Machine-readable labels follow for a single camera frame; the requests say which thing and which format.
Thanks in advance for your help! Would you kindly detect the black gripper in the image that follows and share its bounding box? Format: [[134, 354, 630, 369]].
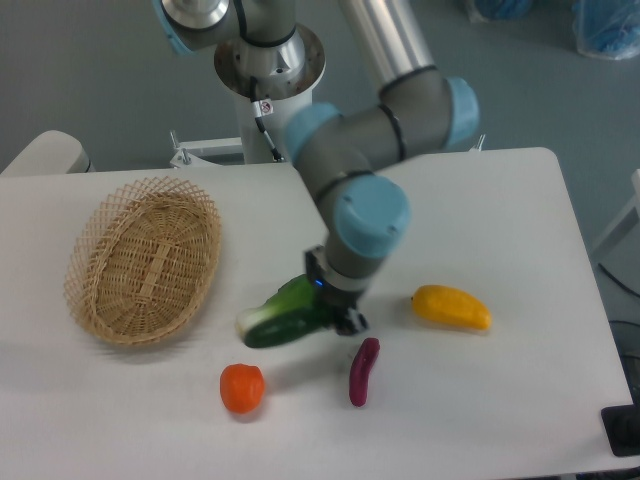
[[305, 245, 370, 336]]

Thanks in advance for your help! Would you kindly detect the green cucumber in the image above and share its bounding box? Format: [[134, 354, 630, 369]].
[[243, 274, 335, 349]]

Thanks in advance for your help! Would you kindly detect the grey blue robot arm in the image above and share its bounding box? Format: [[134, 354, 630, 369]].
[[154, 1, 479, 348]]

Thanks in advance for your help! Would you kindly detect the woven wicker basket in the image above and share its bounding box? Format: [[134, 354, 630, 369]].
[[64, 177, 222, 347]]

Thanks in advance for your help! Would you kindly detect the purple sweet potato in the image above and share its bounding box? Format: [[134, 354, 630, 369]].
[[348, 337, 381, 408]]

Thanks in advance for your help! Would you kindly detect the green bok choy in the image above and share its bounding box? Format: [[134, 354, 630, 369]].
[[235, 273, 321, 347]]

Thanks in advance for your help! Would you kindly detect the yellow mango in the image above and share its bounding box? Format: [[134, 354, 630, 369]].
[[411, 285, 492, 331]]

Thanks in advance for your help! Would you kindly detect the orange bell pepper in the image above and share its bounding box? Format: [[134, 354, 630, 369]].
[[219, 364, 265, 414]]

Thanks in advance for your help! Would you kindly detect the black device at edge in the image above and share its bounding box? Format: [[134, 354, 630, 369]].
[[601, 405, 639, 457]]

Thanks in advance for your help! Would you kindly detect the white furniture leg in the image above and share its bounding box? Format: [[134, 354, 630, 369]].
[[590, 170, 639, 262]]

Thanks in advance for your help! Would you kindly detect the blue plastic bag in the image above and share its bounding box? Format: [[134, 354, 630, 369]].
[[572, 0, 639, 61], [463, 0, 534, 22]]

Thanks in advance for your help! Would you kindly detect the white chair back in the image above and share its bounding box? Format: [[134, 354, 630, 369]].
[[1, 130, 95, 178]]

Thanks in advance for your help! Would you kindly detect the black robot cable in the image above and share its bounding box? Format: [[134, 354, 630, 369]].
[[248, 75, 286, 163]]

